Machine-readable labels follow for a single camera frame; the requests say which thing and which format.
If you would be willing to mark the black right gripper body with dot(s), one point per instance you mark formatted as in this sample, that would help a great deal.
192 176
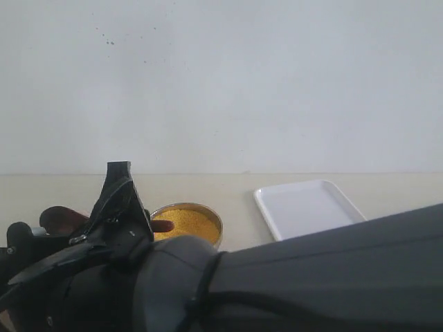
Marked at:
81 283

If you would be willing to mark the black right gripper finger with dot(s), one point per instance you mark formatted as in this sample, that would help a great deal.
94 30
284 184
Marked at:
119 206

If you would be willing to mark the dark red wooden spoon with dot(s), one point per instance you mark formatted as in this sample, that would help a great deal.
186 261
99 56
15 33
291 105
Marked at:
60 220

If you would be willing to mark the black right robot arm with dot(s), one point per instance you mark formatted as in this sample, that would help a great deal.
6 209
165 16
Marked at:
380 275

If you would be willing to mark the yellow millet grains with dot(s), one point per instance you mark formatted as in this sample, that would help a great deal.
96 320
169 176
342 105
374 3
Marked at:
187 222

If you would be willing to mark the steel bowl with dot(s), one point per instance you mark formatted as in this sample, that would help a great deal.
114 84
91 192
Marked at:
200 208

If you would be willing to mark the white rectangular plastic tray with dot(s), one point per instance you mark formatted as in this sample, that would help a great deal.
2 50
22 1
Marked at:
298 209

